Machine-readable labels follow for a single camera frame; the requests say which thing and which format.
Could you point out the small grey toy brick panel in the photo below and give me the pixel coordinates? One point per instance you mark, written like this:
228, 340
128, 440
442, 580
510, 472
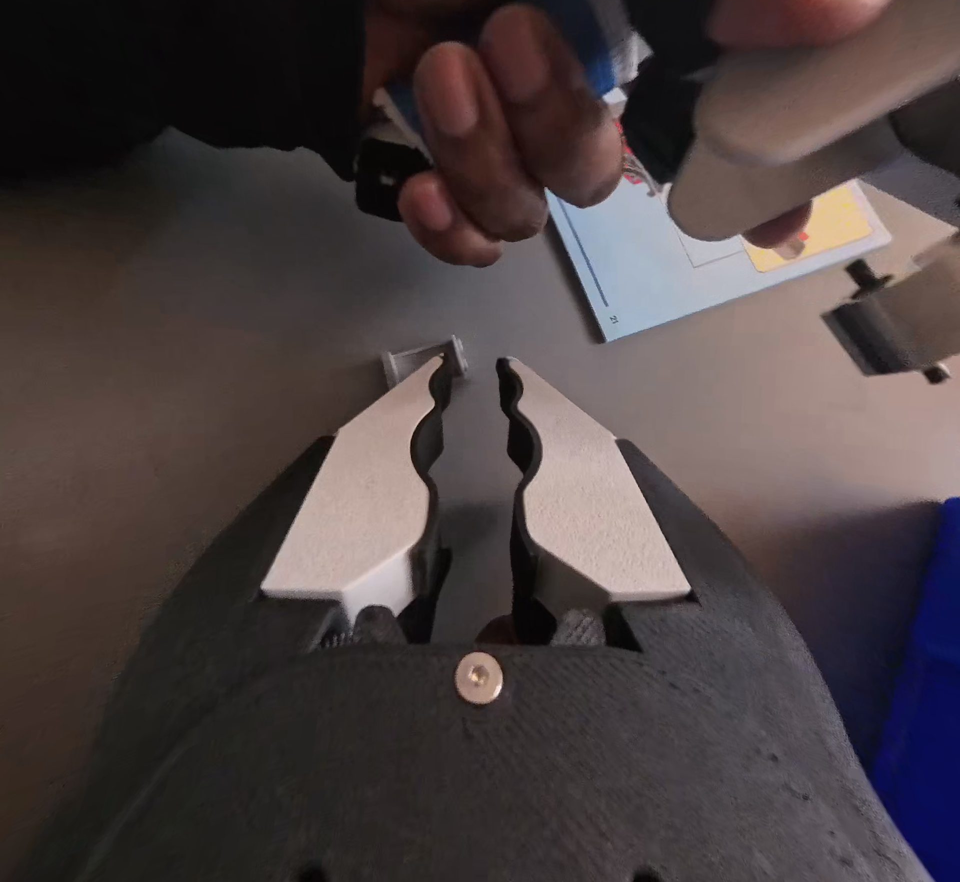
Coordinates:
409, 361

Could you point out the blue plastic bin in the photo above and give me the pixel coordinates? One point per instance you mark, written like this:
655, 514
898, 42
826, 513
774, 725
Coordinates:
922, 672

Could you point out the toy brick instruction booklet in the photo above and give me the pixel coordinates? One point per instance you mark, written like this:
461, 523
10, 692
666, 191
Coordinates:
645, 274

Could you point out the person's left hand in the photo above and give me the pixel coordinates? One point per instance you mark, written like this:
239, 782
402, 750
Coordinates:
510, 147

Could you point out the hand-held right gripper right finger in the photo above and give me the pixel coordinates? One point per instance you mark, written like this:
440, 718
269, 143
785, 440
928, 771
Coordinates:
600, 514

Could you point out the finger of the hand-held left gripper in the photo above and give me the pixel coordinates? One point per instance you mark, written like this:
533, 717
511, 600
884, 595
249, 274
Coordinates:
750, 192
922, 34

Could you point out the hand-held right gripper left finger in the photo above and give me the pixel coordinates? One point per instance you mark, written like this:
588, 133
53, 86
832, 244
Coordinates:
360, 514

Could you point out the grey black toy brick model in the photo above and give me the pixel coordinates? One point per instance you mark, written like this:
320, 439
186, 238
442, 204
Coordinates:
892, 327

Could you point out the grey desk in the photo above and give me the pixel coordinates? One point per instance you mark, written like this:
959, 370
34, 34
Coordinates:
225, 372

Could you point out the person's right hand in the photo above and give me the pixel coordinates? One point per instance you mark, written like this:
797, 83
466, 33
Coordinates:
501, 633

